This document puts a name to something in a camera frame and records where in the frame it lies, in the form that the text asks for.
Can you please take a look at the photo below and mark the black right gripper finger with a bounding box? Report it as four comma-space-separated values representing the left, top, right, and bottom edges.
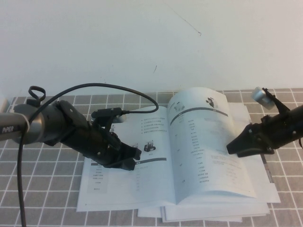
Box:
236, 145, 275, 158
226, 124, 258, 155

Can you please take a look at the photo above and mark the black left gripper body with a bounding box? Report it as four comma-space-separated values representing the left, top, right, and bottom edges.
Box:
80, 122, 123, 168

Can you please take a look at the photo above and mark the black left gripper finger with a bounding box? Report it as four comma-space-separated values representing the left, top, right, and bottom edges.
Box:
119, 141, 143, 159
110, 158, 138, 171

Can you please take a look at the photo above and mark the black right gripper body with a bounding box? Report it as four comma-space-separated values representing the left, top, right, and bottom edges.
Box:
252, 112, 296, 149

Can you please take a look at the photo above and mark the white printed book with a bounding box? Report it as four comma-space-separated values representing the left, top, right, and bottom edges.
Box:
76, 87, 282, 213

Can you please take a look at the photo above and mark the white loose paper sheet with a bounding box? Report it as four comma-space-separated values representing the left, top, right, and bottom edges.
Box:
137, 204, 164, 218

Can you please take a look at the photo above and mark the grey checked tablecloth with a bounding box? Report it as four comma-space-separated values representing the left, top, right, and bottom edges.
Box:
0, 87, 303, 227

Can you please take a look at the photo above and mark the white booklet stack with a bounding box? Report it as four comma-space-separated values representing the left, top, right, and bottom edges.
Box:
161, 200, 270, 223

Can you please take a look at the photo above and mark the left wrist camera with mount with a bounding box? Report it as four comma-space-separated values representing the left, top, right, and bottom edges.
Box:
91, 107, 130, 125

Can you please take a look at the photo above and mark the silver right wrist camera with mount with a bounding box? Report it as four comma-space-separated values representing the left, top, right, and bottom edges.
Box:
252, 87, 291, 114

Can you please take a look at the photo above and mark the thick black left camera cable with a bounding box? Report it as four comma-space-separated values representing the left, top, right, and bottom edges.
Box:
18, 82, 160, 227

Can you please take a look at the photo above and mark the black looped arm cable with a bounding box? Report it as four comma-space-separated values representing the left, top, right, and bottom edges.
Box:
25, 86, 46, 105

